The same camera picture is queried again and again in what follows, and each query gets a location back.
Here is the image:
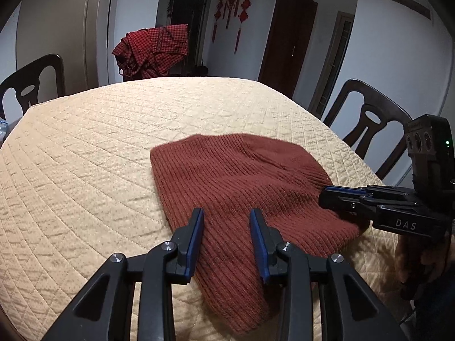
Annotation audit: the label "grey framed door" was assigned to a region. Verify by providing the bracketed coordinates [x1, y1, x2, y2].
[309, 11, 356, 118]

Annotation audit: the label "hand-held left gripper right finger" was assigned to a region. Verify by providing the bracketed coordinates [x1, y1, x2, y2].
[249, 208, 408, 341]

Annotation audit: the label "rust-brown knit sweater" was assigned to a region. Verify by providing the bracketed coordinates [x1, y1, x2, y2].
[150, 132, 370, 334]

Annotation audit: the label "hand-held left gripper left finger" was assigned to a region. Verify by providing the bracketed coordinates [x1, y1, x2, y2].
[41, 208, 205, 341]

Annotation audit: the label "red knot wall ornament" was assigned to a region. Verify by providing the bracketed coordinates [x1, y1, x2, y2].
[226, 0, 241, 31]
[212, 0, 228, 43]
[234, 0, 257, 55]

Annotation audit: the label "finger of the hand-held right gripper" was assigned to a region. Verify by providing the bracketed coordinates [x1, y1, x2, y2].
[318, 191, 378, 221]
[325, 186, 373, 197]

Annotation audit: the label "beige quilted table cover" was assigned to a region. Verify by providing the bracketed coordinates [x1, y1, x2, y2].
[0, 76, 409, 341]

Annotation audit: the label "person's right hand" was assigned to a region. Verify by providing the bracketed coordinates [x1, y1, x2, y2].
[394, 234, 446, 301]

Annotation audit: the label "dark wooden chair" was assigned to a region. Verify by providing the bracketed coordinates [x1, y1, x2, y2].
[0, 54, 67, 114]
[322, 79, 415, 182]

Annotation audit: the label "brown wooden door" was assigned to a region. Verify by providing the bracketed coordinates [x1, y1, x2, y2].
[258, 0, 319, 99]

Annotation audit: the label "red checked shirt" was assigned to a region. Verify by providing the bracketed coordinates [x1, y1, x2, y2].
[112, 24, 190, 82]

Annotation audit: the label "wall vent strip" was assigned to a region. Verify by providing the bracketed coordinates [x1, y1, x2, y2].
[391, 0, 432, 21]

